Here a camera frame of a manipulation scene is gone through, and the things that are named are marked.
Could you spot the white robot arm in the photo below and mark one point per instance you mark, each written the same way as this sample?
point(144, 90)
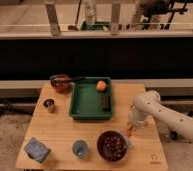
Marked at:
point(148, 103)

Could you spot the orange round fruit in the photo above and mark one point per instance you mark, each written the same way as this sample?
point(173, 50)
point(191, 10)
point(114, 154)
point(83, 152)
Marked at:
point(101, 86)

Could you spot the dark rectangular block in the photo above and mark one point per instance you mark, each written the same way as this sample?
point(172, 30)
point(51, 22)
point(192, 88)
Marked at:
point(105, 102)

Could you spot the green plastic tray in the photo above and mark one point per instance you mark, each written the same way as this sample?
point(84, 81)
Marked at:
point(86, 103)

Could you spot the small metal cup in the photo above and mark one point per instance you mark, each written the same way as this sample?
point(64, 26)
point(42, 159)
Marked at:
point(49, 104)

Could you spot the far green tray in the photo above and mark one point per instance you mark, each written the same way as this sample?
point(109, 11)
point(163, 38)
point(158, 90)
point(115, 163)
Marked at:
point(98, 25)

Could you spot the dark bowl with beans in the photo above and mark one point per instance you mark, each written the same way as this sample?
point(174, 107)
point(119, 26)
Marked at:
point(111, 146)

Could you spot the blue ceramic cup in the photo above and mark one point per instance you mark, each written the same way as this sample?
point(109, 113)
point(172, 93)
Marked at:
point(79, 148)

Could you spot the blue sponge block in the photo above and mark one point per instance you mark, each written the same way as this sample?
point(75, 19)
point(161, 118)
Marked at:
point(36, 150)

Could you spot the person in background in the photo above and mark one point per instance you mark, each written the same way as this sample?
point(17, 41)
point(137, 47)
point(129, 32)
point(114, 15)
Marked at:
point(149, 8)

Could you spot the brown pan with handle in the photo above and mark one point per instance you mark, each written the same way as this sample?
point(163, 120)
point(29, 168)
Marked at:
point(62, 82)

